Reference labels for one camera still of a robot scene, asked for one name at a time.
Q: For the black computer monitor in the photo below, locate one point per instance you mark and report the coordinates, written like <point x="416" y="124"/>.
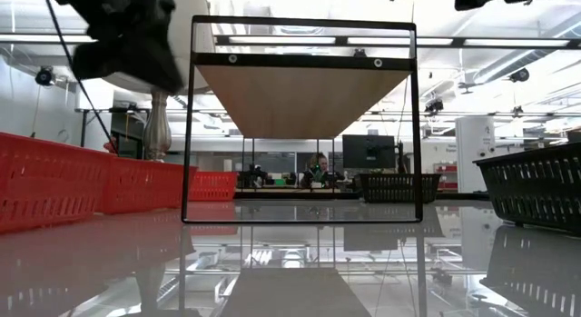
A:
<point x="368" y="151"/>

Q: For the black background table stand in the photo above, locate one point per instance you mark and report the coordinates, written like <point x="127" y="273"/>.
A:
<point x="113" y="110"/>

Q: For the wooden shelf with black frame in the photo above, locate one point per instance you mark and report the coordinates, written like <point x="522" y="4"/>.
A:
<point x="295" y="103"/>

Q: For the person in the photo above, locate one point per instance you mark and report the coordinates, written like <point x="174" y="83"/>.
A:
<point x="321" y="169"/>

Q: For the black aluminium rig frame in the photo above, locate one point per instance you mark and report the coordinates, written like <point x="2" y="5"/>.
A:
<point x="457" y="41"/>

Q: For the black ceiling-hung camera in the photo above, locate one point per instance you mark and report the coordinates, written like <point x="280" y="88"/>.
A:
<point x="44" y="76"/>
<point x="519" y="75"/>

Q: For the background black robot arm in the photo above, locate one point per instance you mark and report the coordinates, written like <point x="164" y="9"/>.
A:
<point x="253" y="176"/>

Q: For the red slotted plastic basket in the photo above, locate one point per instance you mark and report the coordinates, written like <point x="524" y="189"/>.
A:
<point x="213" y="186"/>
<point x="45" y="181"/>
<point x="145" y="185"/>

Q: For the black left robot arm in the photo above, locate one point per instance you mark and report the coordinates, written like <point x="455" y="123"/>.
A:
<point x="118" y="8"/>

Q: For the black slotted plastic basket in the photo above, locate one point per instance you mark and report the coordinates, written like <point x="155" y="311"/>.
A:
<point x="535" y="190"/>
<point x="390" y="188"/>

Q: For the red storage bins rack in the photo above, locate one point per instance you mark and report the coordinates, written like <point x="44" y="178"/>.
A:
<point x="447" y="176"/>

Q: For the white round pillar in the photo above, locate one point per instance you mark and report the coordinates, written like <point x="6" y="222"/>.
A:
<point x="474" y="158"/>

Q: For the white shade silver lamp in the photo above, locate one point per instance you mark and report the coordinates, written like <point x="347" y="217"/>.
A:
<point x="156" y="126"/>

